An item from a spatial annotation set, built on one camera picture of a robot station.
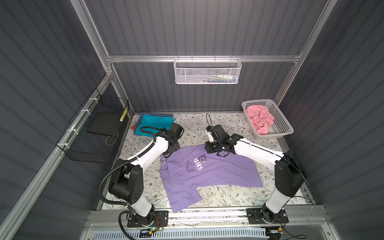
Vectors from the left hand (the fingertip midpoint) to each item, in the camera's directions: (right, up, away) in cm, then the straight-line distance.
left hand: (172, 147), depth 89 cm
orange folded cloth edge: (-33, +12, +22) cm, 41 cm away
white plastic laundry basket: (+75, +13, +17) cm, 78 cm away
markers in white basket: (+29, +43, +5) cm, 52 cm away
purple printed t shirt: (+7, -14, 0) cm, 15 cm away
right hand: (+21, 0, -1) cm, 21 cm away
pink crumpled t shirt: (+63, +20, +23) cm, 70 cm away
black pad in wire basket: (-35, +14, -9) cm, 39 cm away
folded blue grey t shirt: (-22, +24, +33) cm, 46 cm away
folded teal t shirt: (-18, +17, +20) cm, 32 cm away
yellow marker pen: (-26, +19, -7) cm, 33 cm away
